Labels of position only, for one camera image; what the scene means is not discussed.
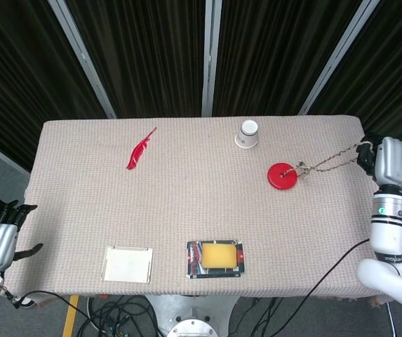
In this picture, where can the white paper cup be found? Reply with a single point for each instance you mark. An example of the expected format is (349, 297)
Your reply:
(247, 135)

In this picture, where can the dark postcard box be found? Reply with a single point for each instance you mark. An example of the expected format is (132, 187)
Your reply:
(194, 259)

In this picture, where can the beige woven tablecloth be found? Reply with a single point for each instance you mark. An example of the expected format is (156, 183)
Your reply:
(200, 210)

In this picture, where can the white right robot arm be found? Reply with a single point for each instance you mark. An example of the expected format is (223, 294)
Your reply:
(390, 245)

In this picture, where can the red disc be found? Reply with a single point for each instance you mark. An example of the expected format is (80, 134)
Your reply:
(280, 178)

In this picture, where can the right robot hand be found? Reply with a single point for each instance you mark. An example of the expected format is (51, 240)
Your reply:
(391, 161)

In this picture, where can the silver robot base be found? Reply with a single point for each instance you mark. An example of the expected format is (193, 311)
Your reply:
(190, 316)

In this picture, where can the white square plastic lid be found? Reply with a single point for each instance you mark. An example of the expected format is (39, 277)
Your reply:
(127, 264)

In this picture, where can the yellow sponge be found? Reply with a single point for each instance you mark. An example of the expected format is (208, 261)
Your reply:
(219, 255)

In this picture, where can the red feather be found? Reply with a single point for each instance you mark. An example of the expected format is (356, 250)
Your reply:
(138, 152)

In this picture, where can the grey partition post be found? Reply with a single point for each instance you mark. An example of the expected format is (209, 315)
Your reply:
(337, 58)
(209, 58)
(81, 58)

